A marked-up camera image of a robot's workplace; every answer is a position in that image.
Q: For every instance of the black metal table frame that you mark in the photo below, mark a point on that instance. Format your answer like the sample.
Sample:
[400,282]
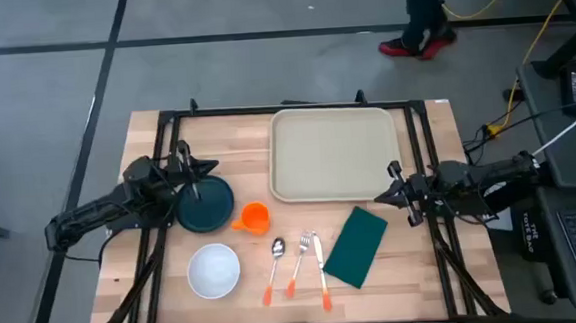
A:
[215,113]

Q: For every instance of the white ribbed bowl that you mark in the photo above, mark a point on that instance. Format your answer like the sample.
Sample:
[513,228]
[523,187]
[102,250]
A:
[213,271]

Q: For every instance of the black tote bag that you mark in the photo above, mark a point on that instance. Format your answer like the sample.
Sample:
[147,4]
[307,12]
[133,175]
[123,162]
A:
[530,237]

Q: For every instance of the orange mug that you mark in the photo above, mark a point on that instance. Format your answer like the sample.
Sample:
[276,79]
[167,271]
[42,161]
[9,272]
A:
[255,217]

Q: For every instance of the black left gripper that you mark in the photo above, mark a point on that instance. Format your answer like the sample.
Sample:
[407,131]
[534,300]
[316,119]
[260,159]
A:
[181,170]

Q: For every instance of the beige plastic tray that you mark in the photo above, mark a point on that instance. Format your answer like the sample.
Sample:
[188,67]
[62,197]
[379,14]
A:
[332,154]

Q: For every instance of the dark green cloth napkin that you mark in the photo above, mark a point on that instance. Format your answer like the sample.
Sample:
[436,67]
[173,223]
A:
[356,247]

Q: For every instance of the dark teal plate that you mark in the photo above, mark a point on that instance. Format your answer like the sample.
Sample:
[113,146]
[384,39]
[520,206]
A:
[210,206]

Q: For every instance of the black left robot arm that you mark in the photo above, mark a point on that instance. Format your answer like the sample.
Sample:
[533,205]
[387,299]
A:
[90,211]

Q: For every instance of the person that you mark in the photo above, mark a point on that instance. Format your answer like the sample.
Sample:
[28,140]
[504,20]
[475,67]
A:
[423,3]

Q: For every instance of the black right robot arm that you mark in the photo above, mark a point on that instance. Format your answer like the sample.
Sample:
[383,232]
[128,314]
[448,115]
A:
[494,174]

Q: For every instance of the black caster wheel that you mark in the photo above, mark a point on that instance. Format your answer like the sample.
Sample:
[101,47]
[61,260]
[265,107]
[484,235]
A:
[549,297]

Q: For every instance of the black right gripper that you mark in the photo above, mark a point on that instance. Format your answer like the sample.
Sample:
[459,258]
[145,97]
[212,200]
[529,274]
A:
[420,191]

